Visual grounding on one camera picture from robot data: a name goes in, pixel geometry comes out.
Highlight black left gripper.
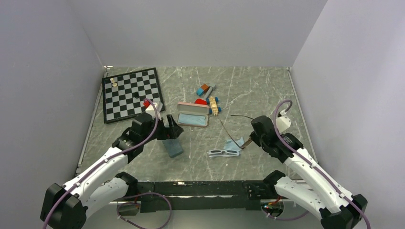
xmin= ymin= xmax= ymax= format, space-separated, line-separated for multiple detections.
xmin=141 ymin=114 xmax=183 ymax=144

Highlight brown-framed sunglasses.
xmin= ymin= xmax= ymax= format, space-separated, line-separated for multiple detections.
xmin=219 ymin=114 xmax=253 ymax=149

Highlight pink glasses case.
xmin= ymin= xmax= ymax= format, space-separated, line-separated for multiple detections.
xmin=177 ymin=102 xmax=209 ymax=127

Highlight light blue cleaning cloth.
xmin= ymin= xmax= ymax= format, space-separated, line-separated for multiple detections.
xmin=178 ymin=114 xmax=207 ymax=126

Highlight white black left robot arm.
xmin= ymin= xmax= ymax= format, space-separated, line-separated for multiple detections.
xmin=40 ymin=113 xmax=184 ymax=229

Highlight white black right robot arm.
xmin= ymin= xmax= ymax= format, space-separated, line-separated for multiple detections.
xmin=250 ymin=115 xmax=368 ymax=229

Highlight white-framed sunglasses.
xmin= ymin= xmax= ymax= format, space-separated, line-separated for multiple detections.
xmin=207 ymin=149 xmax=240 ymax=157

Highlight grey-blue glasses case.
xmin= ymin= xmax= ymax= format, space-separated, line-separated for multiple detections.
xmin=163 ymin=139 xmax=184 ymax=158

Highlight red toy block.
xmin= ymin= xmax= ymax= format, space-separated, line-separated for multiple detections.
xmin=194 ymin=98 xmax=207 ymax=105

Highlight cream toy cart blue wheels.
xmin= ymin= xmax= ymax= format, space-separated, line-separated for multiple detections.
xmin=206 ymin=96 xmax=221 ymax=116

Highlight blue and orange toy block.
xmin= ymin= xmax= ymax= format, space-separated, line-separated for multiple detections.
xmin=196 ymin=84 xmax=210 ymax=96

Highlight grey toy bar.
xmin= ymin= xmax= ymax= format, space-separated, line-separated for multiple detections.
xmin=203 ymin=84 xmax=216 ymax=100

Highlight black white chessboard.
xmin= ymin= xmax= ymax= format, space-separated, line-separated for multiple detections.
xmin=101 ymin=67 xmax=165 ymax=124

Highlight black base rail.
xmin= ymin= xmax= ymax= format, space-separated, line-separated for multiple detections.
xmin=112 ymin=180 xmax=284 ymax=213

